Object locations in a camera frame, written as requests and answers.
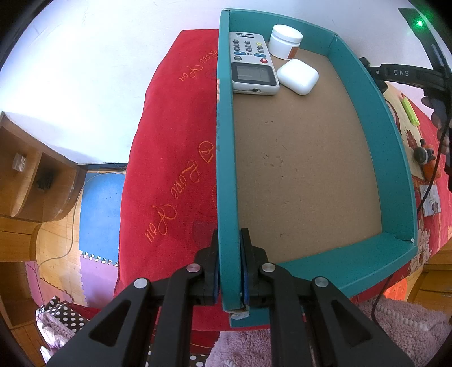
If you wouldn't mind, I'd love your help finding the white jar orange label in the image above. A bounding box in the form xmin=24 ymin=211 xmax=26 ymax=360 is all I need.
xmin=268 ymin=24 xmax=303 ymax=60

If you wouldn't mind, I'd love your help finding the black object on shelf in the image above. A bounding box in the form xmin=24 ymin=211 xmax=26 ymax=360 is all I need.
xmin=36 ymin=170 xmax=55 ymax=191

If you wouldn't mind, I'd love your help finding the white air conditioner remote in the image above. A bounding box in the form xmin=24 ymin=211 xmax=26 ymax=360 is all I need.
xmin=229 ymin=31 xmax=280 ymax=96

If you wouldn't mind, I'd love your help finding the pink fluffy rug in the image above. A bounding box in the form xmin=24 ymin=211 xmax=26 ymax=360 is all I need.
xmin=205 ymin=297 xmax=451 ymax=366

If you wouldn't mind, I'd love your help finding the small ID card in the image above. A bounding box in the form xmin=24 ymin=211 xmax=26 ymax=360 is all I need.
xmin=422 ymin=184 xmax=441 ymax=216

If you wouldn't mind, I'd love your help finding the white earbuds case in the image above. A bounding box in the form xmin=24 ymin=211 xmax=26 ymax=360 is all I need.
xmin=277 ymin=59 xmax=319 ymax=96

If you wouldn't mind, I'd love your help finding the polka dot gift bag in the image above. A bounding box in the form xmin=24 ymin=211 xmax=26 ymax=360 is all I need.
xmin=35 ymin=296 xmax=89 ymax=363

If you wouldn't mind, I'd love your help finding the orange monkey alarm clock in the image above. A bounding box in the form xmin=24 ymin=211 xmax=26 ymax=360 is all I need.
xmin=414 ymin=138 xmax=441 ymax=181

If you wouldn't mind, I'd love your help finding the blue foam floor mat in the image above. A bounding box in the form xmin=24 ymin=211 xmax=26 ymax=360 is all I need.
xmin=79 ymin=171 xmax=126 ymax=266

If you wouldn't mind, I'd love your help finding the black cable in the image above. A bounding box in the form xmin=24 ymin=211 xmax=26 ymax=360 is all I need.
xmin=370 ymin=115 xmax=452 ymax=322

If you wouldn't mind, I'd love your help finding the person's right hand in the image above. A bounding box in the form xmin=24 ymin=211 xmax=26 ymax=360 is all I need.
xmin=421 ymin=96 xmax=451 ymax=155

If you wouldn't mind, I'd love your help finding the teal cardboard tray box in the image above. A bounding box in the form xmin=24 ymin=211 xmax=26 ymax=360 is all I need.
xmin=216 ymin=9 xmax=418 ymax=328

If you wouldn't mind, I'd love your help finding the lime green utility knife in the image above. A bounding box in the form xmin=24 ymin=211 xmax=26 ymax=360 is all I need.
xmin=401 ymin=96 xmax=420 ymax=127

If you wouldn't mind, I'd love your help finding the wooden bedside shelf unit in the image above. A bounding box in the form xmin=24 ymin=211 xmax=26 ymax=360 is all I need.
xmin=1 ymin=113 xmax=86 ymax=262

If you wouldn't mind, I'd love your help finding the small clear bag on shelf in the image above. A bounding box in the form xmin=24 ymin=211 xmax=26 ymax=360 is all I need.
xmin=12 ymin=153 xmax=26 ymax=172

